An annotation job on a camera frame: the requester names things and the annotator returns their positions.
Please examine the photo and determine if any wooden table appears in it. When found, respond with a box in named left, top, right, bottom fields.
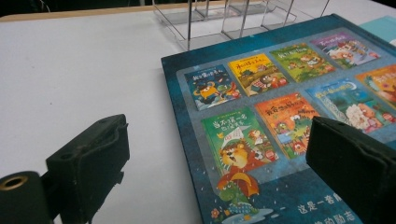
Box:
left=0, top=0, right=191, bottom=23

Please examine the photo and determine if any clear acrylic book rack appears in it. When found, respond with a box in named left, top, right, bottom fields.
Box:
left=152, top=0, right=331, bottom=52

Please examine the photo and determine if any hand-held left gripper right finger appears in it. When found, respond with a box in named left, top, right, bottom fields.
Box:
left=305, top=116, right=396, bottom=224

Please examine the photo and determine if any dark blue picture book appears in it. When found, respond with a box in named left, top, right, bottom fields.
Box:
left=161, top=13, right=396, bottom=224

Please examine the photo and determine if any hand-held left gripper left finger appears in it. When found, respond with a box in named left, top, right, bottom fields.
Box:
left=46, top=113, right=131, bottom=224

